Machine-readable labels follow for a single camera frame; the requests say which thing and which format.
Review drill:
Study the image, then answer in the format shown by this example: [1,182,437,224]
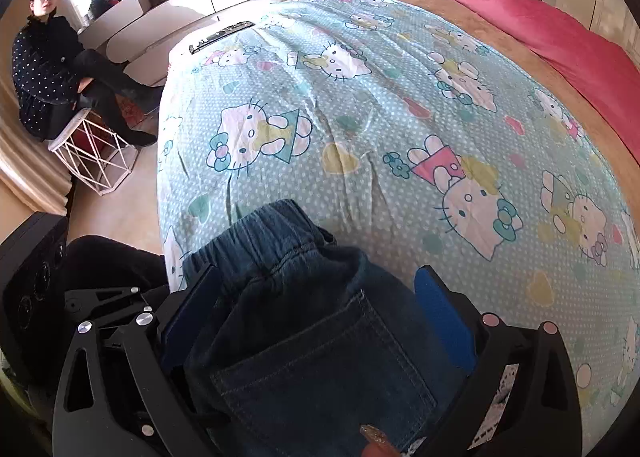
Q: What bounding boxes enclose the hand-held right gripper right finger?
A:
[413,264,583,457]

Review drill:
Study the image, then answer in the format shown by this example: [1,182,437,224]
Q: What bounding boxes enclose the pink duvet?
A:
[425,0,640,162]

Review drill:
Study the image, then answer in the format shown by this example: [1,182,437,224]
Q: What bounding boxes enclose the beige curtain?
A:
[0,82,76,215]

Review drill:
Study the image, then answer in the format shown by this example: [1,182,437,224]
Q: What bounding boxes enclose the white wire stool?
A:
[48,107,141,198]

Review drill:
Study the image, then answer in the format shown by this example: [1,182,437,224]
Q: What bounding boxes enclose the cartoon cat printed bedsheet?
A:
[156,0,640,418]

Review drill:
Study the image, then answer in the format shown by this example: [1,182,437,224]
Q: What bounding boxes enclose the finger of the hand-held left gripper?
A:
[62,284,171,324]

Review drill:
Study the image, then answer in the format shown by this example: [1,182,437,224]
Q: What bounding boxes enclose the person's right hand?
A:
[360,424,401,457]

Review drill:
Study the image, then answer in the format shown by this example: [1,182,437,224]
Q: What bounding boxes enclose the tan blanket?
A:
[370,0,640,218]

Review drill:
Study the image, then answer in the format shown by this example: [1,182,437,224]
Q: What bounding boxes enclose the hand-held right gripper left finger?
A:
[51,264,227,457]

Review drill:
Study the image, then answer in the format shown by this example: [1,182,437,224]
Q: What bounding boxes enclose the blue denim pants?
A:
[181,199,521,457]

